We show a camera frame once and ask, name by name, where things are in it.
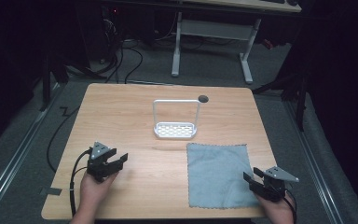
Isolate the black metal stand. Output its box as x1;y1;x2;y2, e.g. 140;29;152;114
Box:
38;50;70;112
251;69;310;133

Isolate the white-legged desk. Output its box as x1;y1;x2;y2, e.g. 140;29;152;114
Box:
105;0;303;85

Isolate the black floor cable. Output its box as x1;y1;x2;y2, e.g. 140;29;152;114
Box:
46;105;81;174

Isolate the wooden table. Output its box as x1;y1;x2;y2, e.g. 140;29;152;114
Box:
40;82;278;220

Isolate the metal floor rail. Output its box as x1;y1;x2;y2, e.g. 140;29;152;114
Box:
0;83;63;217
282;98;345;224

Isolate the bundle of black cables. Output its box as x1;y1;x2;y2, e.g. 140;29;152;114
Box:
88;18;145;85

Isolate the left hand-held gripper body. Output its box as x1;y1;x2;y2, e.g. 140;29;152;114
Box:
86;141;121;183

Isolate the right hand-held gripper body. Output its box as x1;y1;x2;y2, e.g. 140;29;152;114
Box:
249;165;300;203

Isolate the white rack with perforated base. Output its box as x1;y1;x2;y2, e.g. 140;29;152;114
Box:
152;99;201;140

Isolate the person's right hand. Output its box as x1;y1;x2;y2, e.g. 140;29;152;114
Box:
255;190;296;224

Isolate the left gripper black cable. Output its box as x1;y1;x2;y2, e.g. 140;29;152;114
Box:
69;148;93;217

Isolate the grey tape piece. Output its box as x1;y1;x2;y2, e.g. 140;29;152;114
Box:
39;186;62;197

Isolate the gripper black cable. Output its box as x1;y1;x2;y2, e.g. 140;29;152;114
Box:
282;189;298;224
69;148;93;217

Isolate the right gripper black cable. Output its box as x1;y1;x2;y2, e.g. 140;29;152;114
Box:
282;189;298;224

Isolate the grey-blue cloth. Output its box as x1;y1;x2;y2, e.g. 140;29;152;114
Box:
186;142;261;209

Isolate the dark computer tower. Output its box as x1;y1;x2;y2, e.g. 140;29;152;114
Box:
100;5;123;63

